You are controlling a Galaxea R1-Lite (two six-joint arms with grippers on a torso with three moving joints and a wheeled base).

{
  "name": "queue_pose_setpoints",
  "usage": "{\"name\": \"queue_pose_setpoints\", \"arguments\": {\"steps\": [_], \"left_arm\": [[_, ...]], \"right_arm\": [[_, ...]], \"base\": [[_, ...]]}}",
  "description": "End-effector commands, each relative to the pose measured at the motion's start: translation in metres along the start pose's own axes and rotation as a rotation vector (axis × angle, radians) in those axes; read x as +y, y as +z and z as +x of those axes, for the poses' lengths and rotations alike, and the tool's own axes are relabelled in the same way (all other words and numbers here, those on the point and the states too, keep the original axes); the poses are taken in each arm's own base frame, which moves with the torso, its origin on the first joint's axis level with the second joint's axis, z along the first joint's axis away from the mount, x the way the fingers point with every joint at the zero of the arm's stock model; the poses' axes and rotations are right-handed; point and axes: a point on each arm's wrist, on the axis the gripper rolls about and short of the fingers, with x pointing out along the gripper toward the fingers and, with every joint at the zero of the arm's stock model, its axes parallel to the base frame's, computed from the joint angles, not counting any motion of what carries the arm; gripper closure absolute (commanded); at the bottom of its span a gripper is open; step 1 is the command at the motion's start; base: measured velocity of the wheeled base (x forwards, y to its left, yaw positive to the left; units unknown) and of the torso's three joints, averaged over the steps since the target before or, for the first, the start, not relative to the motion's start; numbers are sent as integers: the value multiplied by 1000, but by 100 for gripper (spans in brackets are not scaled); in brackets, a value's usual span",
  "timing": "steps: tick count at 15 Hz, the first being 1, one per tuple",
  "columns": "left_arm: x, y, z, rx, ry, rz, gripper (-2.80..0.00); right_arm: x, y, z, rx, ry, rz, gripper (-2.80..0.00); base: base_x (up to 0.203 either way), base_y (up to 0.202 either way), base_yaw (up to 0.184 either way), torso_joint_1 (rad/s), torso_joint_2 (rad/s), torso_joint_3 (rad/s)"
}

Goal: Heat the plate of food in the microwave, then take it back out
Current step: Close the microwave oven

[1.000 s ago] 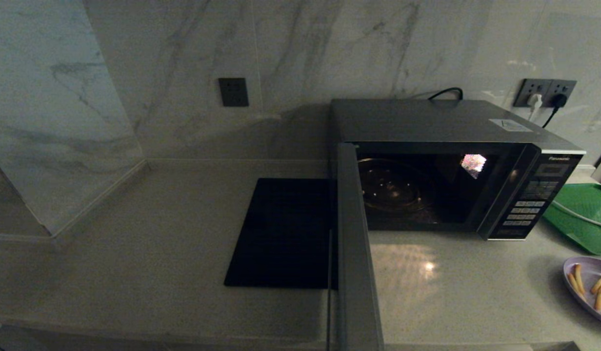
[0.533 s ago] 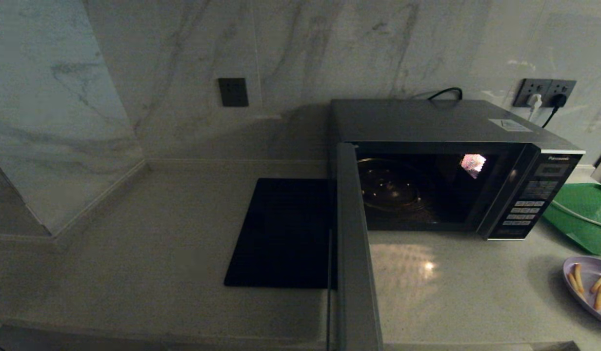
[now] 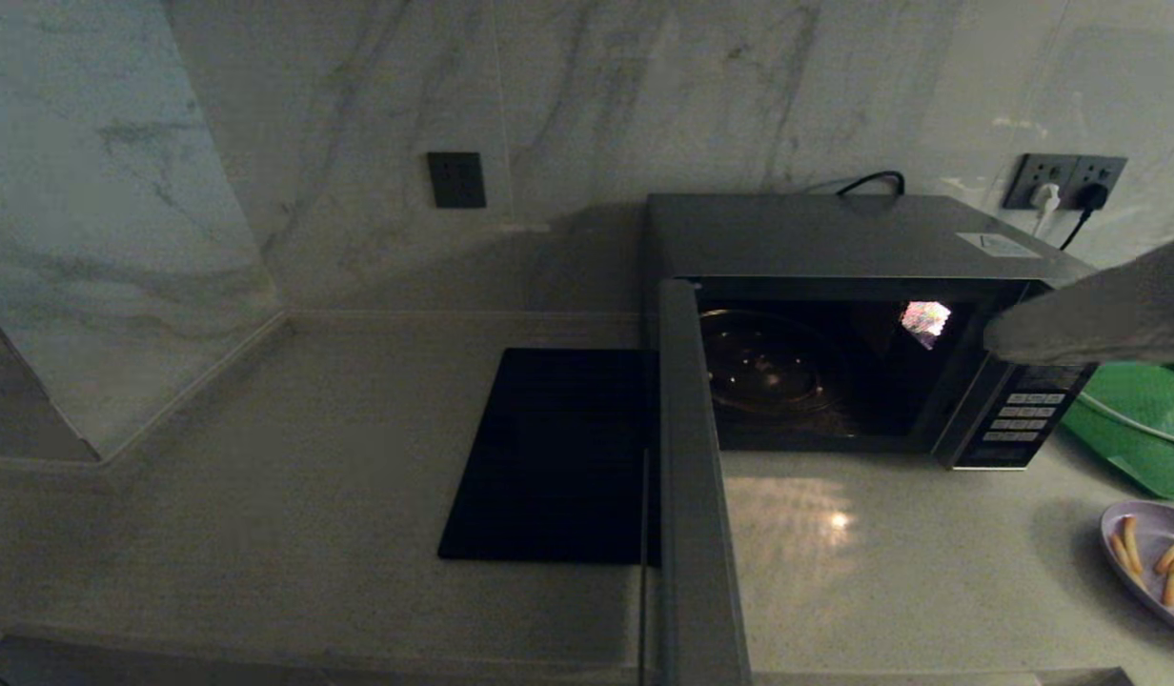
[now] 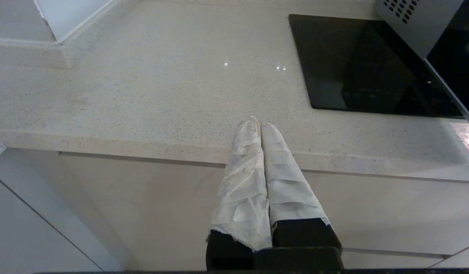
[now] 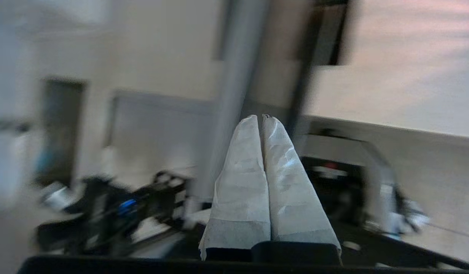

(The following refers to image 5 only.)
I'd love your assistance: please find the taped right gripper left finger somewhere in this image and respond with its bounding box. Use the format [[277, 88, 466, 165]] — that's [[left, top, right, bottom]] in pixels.
[[198, 115, 272, 261]]

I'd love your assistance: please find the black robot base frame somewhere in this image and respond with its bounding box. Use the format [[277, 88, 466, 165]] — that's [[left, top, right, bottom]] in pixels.
[[35, 129, 469, 269]]

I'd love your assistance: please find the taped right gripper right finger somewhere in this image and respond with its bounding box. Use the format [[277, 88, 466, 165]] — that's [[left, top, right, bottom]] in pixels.
[[262, 116, 342, 264]]

